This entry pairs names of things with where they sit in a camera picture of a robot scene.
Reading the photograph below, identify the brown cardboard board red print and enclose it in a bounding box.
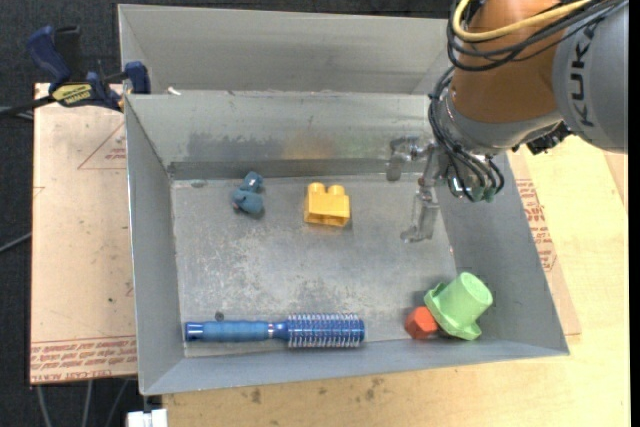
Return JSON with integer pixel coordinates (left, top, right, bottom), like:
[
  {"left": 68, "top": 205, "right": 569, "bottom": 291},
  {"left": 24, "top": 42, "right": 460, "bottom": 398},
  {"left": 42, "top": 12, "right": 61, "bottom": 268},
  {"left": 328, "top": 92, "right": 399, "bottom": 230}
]
[{"left": 29, "top": 82, "right": 584, "bottom": 387}]

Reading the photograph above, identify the orange-red hexagonal block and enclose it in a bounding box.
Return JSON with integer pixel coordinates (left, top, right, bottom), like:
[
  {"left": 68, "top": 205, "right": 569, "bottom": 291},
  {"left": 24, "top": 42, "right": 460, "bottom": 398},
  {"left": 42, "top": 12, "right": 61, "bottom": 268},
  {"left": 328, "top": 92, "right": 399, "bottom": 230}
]
[{"left": 403, "top": 305, "right": 441, "bottom": 342}]

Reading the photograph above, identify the grey metal bin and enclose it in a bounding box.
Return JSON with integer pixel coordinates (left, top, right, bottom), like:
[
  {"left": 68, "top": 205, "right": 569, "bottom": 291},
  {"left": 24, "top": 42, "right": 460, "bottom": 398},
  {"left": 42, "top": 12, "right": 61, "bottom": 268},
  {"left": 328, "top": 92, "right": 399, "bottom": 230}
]
[{"left": 117, "top": 3, "right": 571, "bottom": 397}]

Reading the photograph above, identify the green flanged plastic cup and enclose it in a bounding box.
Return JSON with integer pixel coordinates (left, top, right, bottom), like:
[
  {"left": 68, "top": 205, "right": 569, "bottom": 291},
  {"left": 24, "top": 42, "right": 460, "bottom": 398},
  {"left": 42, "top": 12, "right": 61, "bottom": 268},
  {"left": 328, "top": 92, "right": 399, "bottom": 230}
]
[{"left": 423, "top": 270, "right": 495, "bottom": 342}]

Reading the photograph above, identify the teal toy animal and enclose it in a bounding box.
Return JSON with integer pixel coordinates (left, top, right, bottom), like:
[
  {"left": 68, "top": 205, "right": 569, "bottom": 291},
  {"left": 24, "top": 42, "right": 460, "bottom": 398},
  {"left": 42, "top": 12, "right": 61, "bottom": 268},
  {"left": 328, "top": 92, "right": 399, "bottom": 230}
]
[{"left": 229, "top": 170, "right": 267, "bottom": 219}]

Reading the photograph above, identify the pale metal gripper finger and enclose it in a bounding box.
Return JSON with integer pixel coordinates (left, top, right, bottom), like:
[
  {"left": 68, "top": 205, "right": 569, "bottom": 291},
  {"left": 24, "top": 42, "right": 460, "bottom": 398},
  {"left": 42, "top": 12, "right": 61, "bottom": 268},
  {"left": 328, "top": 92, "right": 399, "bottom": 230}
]
[
  {"left": 385, "top": 136, "right": 435, "bottom": 182},
  {"left": 399, "top": 186, "right": 442, "bottom": 245}
]

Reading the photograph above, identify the yellow toy brick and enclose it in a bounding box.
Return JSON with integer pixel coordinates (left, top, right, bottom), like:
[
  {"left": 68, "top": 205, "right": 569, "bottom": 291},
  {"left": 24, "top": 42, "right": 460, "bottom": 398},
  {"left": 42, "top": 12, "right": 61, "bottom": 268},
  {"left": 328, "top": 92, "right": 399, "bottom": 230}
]
[{"left": 302, "top": 181, "right": 352, "bottom": 228}]

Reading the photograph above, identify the blue hairbrush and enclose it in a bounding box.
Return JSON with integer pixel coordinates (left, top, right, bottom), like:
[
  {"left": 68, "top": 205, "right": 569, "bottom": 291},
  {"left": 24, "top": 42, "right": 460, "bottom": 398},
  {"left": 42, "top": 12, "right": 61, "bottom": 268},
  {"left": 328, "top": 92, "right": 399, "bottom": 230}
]
[{"left": 184, "top": 311, "right": 367, "bottom": 349}]

